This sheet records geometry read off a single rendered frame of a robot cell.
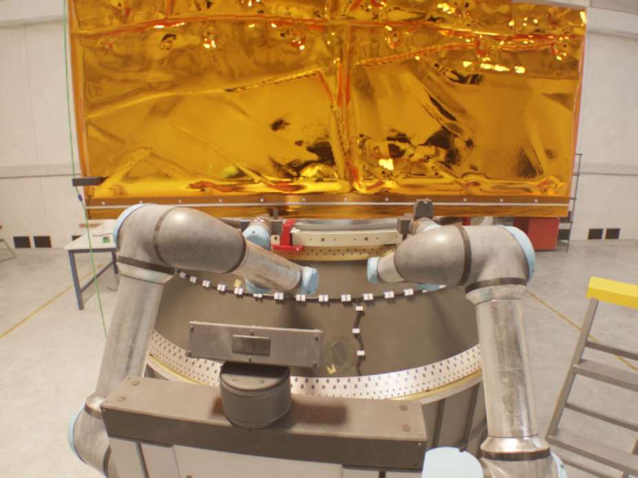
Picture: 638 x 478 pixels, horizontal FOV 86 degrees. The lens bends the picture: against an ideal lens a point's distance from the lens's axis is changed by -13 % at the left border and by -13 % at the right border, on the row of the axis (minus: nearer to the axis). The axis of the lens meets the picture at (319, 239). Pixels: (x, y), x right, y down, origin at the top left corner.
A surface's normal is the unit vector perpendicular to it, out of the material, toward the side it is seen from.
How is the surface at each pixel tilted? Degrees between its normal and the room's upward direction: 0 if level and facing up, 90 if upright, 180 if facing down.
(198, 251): 95
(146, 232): 69
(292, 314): 62
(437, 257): 78
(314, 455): 90
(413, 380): 43
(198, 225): 52
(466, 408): 90
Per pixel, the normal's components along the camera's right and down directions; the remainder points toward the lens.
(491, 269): -0.49, -0.30
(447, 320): 0.43, -0.26
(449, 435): 0.45, 0.23
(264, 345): -0.10, -0.24
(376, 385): 0.11, -0.53
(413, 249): -0.85, -0.30
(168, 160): -0.03, 0.34
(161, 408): 0.00, -0.97
